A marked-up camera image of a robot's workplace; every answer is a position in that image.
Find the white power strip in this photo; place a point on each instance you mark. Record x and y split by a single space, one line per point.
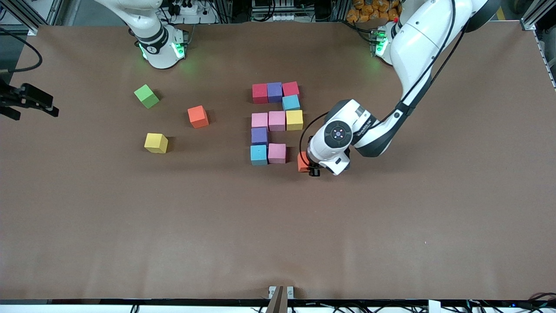
186 8

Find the dented purple foam cube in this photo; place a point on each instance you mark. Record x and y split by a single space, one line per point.
275 91

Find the orange foam cube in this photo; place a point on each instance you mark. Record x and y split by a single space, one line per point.
302 163
198 116

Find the yellow foam cube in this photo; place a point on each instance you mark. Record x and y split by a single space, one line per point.
155 143
294 120

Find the pink foam cube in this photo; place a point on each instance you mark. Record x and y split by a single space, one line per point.
277 153
276 121
259 120

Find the cyan foam cube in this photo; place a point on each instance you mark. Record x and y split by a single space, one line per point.
259 155
291 103

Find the orange packaged goods pile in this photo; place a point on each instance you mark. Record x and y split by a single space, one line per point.
369 11

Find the white rack equipment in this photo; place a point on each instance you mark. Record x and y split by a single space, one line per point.
273 11

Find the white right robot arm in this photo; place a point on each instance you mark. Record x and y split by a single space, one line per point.
160 52

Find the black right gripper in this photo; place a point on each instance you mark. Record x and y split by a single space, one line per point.
19 96

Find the green foam cube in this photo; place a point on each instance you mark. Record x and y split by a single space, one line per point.
147 96

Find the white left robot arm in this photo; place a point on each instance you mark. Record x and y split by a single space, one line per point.
417 39

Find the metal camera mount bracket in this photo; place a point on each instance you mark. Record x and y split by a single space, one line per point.
281 293

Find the red foam cube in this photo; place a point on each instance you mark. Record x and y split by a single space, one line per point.
259 93
290 88

